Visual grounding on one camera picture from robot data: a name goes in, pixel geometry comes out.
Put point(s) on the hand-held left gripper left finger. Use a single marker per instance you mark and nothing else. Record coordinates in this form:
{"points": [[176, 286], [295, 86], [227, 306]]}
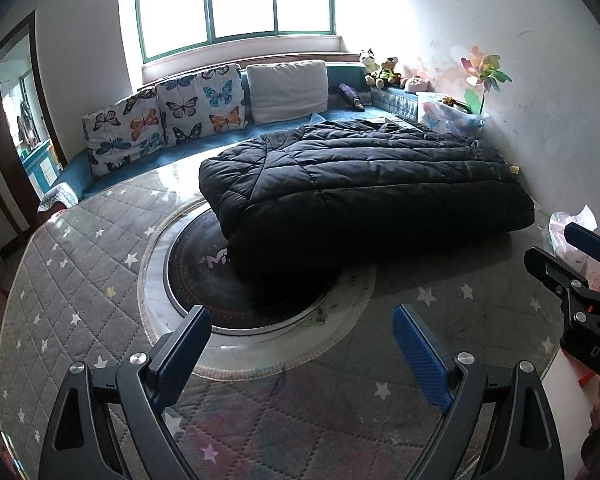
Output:
{"points": [[180, 360]]}

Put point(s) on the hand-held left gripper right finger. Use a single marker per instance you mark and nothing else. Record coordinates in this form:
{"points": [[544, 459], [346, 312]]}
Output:
{"points": [[422, 360]]}

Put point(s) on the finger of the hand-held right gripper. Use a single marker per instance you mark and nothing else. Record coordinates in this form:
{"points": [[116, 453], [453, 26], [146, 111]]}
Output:
{"points": [[590, 242], [555, 272]]}

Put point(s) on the black puffer jacket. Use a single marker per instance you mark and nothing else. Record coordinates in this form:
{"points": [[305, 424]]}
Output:
{"points": [[370, 185]]}

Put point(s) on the hanging clothes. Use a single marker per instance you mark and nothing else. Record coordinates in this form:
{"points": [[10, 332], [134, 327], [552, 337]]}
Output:
{"points": [[27, 122]]}

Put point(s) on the white plastic bag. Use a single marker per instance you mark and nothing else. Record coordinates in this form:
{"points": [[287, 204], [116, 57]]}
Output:
{"points": [[567, 240]]}

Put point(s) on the grey quilted star mat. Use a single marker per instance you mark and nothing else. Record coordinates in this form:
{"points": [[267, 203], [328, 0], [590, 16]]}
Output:
{"points": [[80, 270]]}

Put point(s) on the clear plastic storage box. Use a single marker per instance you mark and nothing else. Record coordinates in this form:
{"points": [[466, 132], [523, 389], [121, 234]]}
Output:
{"points": [[452, 117]]}

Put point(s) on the colourful pinwheel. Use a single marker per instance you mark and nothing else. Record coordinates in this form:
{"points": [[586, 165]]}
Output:
{"points": [[485, 75]]}

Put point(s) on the patterned cloth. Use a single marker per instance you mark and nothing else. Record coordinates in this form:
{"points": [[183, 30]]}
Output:
{"points": [[55, 199]]}

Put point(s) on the blue sofa bench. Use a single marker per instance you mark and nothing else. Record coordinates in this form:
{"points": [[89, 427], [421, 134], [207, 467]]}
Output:
{"points": [[195, 152]]}

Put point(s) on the brown wooden stand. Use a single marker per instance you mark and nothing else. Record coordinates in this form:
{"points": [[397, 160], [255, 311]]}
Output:
{"points": [[0, 220]]}

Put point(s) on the butterfly print pillow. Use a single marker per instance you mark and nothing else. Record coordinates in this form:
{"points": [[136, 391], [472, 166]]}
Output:
{"points": [[125, 132], [200, 105]]}

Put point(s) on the pink plush toy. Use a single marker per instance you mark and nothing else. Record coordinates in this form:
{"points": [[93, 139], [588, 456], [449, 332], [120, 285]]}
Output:
{"points": [[416, 83]]}

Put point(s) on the blue cabinet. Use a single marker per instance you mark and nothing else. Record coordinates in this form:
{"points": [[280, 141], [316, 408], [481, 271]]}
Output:
{"points": [[42, 167]]}

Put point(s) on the purple umbrella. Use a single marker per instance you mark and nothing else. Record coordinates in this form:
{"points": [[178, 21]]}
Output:
{"points": [[350, 96]]}

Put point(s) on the black and white plush toy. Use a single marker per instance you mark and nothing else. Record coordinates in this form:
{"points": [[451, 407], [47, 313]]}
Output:
{"points": [[369, 60]]}

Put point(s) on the white pillow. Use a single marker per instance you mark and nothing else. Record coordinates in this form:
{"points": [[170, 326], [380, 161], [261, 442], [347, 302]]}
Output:
{"points": [[287, 90]]}

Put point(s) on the green framed window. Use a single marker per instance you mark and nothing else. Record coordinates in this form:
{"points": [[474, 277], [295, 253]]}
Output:
{"points": [[240, 0]]}

